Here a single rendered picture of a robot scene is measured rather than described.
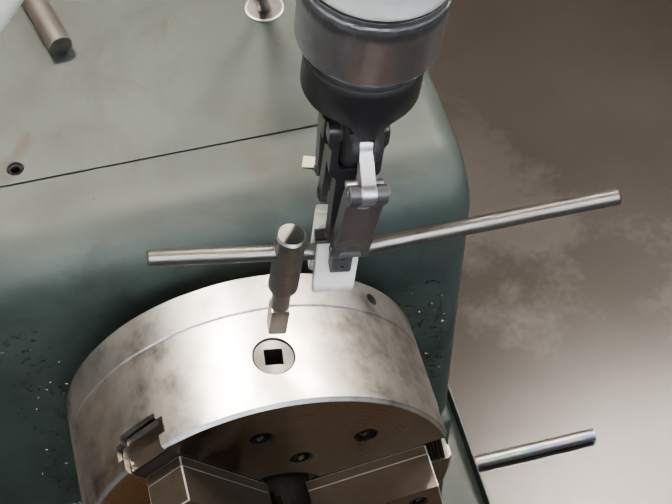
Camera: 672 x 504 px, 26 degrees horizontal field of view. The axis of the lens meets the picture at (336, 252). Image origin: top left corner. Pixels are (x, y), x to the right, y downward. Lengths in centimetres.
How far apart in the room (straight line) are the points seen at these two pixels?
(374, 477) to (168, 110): 36
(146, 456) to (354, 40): 45
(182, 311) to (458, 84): 188
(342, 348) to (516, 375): 145
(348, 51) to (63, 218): 44
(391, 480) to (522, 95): 185
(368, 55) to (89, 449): 50
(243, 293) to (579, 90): 192
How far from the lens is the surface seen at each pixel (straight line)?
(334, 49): 83
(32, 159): 126
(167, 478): 115
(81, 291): 121
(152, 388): 116
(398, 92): 87
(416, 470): 122
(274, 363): 116
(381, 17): 81
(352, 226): 93
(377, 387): 116
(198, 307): 117
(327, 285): 105
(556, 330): 265
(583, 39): 312
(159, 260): 102
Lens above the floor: 220
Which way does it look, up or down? 54 degrees down
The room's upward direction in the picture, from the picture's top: straight up
